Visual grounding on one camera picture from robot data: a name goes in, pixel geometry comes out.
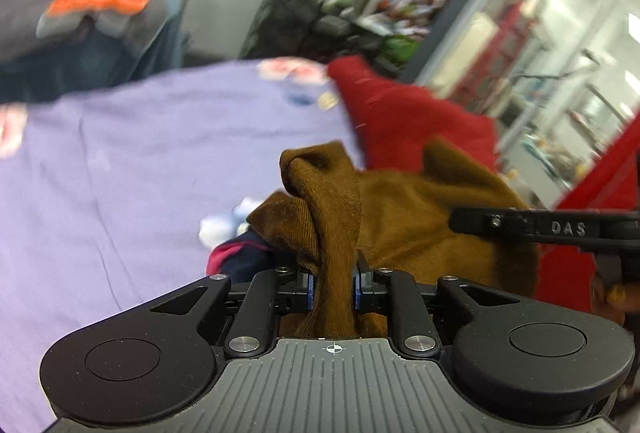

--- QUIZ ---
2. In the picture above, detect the grey folded cloth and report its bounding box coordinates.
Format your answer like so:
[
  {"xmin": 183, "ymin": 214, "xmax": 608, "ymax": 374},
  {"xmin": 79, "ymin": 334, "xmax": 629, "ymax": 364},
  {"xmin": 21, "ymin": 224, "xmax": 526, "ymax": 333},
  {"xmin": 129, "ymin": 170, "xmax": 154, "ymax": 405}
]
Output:
[{"xmin": 0, "ymin": 0, "xmax": 171, "ymax": 64}]

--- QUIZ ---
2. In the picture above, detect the white and blue small cloth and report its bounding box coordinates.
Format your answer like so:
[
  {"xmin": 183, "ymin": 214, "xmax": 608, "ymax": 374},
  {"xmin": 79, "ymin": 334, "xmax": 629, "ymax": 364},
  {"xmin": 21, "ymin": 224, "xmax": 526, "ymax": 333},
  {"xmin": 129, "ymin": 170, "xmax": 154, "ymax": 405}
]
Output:
[{"xmin": 198, "ymin": 197, "xmax": 263, "ymax": 246}]

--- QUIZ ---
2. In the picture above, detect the red cloth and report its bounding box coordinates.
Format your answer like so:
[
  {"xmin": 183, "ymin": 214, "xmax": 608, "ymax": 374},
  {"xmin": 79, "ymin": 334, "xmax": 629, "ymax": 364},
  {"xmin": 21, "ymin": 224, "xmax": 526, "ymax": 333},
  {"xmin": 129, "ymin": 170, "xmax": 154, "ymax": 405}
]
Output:
[{"xmin": 532, "ymin": 120, "xmax": 640, "ymax": 329}]

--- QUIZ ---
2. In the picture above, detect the red metal rack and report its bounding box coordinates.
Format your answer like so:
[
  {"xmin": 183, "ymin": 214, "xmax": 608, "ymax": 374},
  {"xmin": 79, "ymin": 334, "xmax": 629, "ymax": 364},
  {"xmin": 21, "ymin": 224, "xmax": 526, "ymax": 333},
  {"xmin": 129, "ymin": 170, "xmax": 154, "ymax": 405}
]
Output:
[{"xmin": 440, "ymin": 0, "xmax": 551, "ymax": 124}]

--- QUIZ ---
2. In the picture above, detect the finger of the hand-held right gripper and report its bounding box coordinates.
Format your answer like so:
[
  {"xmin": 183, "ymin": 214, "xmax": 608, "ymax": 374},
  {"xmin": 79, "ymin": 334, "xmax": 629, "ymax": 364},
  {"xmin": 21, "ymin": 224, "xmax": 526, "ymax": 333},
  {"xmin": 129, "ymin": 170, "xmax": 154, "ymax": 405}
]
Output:
[{"xmin": 449, "ymin": 206, "xmax": 640, "ymax": 255}]

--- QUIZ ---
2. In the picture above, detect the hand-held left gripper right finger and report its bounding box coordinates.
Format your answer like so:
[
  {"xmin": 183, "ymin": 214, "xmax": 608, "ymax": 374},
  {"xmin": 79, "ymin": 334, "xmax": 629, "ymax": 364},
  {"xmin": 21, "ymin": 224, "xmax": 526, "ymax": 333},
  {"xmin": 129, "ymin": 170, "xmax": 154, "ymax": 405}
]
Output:
[{"xmin": 352, "ymin": 250, "xmax": 511, "ymax": 359}]

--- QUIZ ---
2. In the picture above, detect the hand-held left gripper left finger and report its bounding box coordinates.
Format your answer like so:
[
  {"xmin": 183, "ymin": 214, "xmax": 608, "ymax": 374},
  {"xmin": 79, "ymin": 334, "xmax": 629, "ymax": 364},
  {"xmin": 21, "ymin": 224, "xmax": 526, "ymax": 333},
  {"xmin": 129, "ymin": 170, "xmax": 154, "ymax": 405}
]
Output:
[{"xmin": 150, "ymin": 269, "xmax": 317, "ymax": 360}]

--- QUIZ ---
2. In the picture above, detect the black suitcase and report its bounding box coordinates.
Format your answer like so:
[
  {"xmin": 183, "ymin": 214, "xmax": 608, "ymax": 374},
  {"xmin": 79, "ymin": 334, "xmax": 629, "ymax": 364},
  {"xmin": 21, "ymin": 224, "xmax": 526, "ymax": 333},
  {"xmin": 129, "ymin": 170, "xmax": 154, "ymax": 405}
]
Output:
[{"xmin": 239, "ymin": 0, "xmax": 351, "ymax": 64}]

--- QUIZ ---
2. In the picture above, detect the brown knit sweater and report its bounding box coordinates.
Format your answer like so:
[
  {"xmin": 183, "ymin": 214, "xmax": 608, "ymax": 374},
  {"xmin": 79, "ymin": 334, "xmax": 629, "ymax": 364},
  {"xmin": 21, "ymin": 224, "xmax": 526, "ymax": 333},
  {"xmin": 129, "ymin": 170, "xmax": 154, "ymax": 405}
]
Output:
[{"xmin": 246, "ymin": 139, "xmax": 543, "ymax": 339}]

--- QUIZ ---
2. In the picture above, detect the navy garment with pink lining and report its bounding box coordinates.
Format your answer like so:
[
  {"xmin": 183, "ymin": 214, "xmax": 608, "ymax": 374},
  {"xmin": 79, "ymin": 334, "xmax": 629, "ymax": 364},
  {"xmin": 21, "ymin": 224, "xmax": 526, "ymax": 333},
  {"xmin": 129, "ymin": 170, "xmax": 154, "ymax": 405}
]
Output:
[{"xmin": 206, "ymin": 230, "xmax": 301, "ymax": 284}]

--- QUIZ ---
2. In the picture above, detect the person's right hand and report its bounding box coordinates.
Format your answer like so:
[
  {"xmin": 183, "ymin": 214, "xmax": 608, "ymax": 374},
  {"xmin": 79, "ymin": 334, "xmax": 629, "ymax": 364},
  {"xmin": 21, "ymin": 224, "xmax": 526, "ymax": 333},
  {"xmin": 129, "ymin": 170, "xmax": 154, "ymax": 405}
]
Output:
[{"xmin": 590, "ymin": 273, "xmax": 633, "ymax": 316}]

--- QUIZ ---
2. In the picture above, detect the purple floral bed sheet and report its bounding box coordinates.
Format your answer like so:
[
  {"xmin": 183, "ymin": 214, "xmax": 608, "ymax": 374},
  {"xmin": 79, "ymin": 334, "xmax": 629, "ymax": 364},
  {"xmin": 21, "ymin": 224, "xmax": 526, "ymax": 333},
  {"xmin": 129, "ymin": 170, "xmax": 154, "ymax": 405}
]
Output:
[{"xmin": 0, "ymin": 58, "xmax": 371, "ymax": 429}]

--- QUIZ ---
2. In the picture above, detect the red garment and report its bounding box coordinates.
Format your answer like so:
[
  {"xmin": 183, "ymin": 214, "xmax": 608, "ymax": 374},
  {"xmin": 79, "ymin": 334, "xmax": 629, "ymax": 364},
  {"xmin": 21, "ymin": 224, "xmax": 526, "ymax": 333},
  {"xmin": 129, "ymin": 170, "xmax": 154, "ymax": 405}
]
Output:
[{"xmin": 327, "ymin": 56, "xmax": 501, "ymax": 181}]

